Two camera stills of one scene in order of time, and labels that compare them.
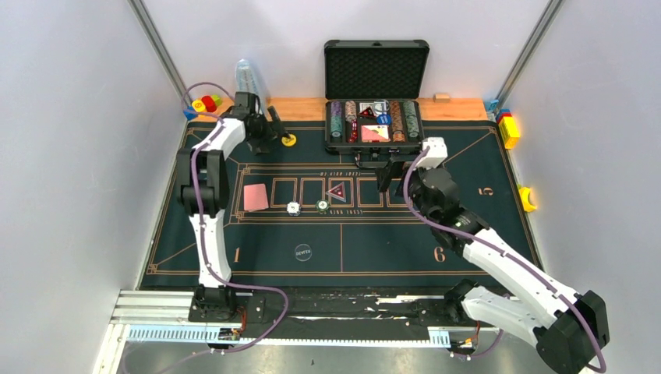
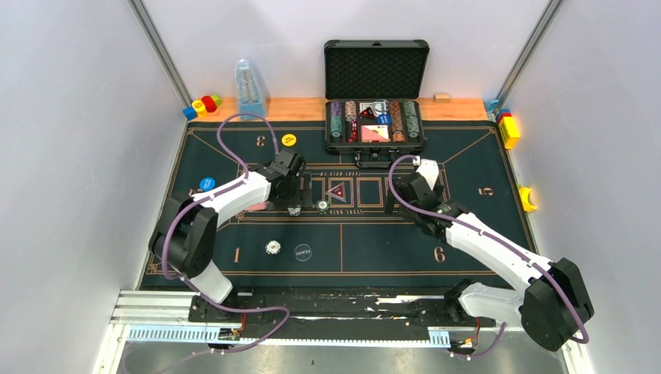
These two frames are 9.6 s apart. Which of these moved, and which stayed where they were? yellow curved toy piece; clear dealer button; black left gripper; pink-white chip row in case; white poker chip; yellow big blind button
Moved: white poker chip; black left gripper
Stayed: yellow curved toy piece; pink-white chip row in case; clear dealer button; yellow big blind button
